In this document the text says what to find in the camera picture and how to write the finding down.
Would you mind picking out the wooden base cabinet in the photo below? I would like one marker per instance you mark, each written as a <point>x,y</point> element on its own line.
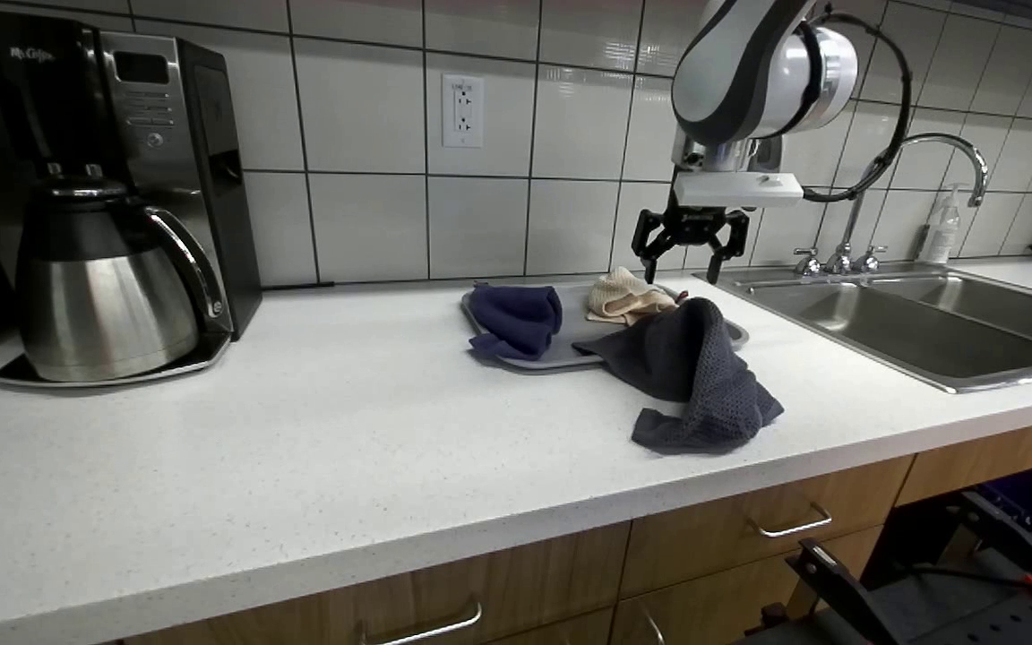
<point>706,542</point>

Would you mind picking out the stainless steel sink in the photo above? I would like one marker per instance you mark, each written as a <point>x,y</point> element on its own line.
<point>958,324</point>

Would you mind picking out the navy blue towel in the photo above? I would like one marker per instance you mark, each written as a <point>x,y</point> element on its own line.
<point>513,315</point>

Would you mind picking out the chrome gooseneck faucet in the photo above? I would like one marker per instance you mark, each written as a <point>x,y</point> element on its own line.
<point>946,139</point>

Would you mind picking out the beige towel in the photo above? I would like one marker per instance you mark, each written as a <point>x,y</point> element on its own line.
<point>624,299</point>

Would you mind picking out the stainless steel carafe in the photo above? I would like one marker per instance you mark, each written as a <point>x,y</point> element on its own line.
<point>104,306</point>

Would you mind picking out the chrome faucet lever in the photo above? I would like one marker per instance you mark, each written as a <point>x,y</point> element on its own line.
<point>804,259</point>

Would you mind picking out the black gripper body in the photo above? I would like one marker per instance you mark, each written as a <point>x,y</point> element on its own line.
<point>694,220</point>

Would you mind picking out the black silver coffee maker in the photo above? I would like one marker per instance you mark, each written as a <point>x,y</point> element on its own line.
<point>169,109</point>

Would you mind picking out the grey plastic tray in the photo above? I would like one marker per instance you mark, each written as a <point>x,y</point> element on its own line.
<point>576,312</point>

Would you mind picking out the black mobile cart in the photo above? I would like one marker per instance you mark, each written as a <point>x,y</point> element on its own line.
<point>958,605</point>

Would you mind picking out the white wall outlet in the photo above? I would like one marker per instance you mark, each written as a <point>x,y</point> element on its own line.
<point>463,109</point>

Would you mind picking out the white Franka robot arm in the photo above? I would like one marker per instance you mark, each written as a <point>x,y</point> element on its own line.
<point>745,66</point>

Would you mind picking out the white soap bottle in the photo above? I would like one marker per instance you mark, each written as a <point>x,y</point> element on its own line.
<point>939,234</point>

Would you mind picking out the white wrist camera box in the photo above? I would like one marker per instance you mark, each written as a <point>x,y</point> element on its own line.
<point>735,188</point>

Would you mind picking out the dark grey towel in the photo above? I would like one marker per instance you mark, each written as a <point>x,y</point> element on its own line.
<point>697,370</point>

